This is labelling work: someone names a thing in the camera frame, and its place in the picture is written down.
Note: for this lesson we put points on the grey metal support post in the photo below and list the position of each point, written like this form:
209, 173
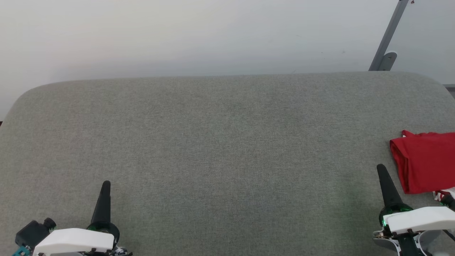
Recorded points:
389, 32

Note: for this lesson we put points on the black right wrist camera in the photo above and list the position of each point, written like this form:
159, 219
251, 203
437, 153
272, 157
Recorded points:
449, 202

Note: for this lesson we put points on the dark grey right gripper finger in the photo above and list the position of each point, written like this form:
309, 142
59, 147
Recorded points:
389, 192

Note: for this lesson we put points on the grey fabric sofa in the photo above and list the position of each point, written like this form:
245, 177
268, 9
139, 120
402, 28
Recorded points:
213, 160

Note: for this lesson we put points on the teal left camera connector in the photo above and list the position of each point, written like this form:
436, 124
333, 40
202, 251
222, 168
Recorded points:
21, 251

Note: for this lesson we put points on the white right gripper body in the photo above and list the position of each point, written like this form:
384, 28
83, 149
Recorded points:
423, 218

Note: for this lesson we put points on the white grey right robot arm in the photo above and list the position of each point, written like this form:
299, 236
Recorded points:
424, 244

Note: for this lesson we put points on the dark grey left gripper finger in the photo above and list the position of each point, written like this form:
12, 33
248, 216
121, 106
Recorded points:
103, 206

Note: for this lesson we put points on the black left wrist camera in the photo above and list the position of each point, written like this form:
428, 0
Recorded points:
32, 233

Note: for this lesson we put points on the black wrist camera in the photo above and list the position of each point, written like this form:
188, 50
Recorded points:
449, 202
32, 233

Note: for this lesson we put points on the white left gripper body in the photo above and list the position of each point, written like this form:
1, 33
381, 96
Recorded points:
74, 241

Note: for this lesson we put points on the red and white basketball jersey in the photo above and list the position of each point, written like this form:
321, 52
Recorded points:
426, 160

